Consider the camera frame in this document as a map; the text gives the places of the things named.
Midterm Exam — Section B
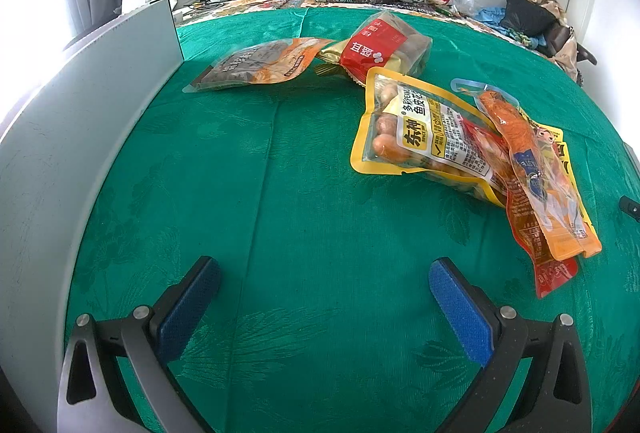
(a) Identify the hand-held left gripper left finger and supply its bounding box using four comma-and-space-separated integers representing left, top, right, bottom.
57, 256, 222, 433

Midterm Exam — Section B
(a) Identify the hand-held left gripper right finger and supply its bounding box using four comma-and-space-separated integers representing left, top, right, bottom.
429, 257, 593, 433

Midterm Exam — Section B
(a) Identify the yellow cartoon snack packet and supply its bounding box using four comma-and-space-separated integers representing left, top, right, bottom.
517, 107, 602, 260

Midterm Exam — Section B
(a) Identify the red meat snack packet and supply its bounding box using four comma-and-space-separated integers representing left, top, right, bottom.
470, 120, 580, 300

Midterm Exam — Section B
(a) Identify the orange chicken leg packet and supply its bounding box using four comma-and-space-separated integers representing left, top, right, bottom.
450, 79, 601, 260

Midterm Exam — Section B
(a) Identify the yellow sausage packet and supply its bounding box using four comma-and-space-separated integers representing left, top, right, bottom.
349, 67, 510, 210

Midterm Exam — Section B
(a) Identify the white cardboard box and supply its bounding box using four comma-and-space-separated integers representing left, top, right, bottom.
0, 0, 186, 414

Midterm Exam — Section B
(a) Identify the brown orange snack packet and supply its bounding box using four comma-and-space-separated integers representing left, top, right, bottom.
182, 37, 332, 94

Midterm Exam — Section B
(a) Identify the red label meatball packet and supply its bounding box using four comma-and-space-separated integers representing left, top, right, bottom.
316, 11, 434, 88

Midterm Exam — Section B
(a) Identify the green table cloth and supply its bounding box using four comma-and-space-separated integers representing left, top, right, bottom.
64, 6, 640, 433

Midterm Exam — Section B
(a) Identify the brown wooden chair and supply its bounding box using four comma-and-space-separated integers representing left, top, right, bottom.
544, 24, 599, 88

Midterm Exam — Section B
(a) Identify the black bag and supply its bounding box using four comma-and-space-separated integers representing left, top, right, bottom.
499, 0, 557, 38

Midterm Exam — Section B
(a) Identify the blue cloth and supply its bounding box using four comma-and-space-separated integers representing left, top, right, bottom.
474, 5, 510, 28

